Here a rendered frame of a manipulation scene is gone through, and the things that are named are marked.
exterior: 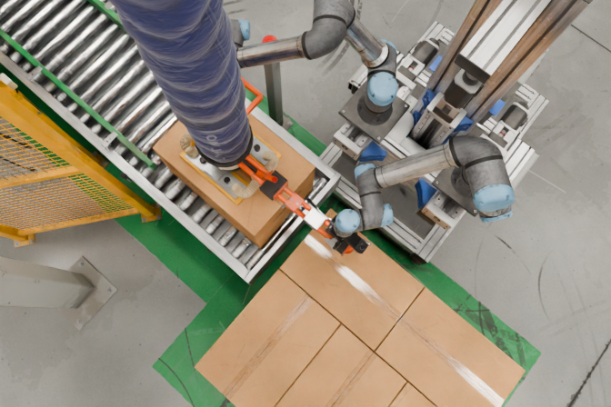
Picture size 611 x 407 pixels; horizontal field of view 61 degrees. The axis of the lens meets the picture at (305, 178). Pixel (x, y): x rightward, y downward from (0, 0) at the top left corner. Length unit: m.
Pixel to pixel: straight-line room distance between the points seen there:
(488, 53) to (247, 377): 1.84
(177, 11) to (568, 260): 2.92
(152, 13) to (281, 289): 1.75
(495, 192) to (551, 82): 2.29
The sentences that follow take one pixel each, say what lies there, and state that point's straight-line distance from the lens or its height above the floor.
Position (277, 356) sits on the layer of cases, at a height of 0.54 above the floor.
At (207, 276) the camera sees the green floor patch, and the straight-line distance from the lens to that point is 3.18.
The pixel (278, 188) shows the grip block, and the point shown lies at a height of 1.10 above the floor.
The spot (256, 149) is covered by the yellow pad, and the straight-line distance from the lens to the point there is 2.24.
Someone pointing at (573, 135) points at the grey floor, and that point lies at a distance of 3.77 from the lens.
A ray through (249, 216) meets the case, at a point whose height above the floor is 0.95.
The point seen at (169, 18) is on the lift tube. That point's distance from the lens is 1.11.
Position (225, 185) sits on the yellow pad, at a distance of 2.24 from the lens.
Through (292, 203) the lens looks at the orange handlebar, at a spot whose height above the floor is 1.09.
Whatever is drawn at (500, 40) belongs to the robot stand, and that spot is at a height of 2.03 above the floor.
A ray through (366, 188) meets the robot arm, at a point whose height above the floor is 1.41.
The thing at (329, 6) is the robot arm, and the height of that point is 1.61.
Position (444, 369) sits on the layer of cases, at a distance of 2.69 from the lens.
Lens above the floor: 3.13
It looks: 75 degrees down
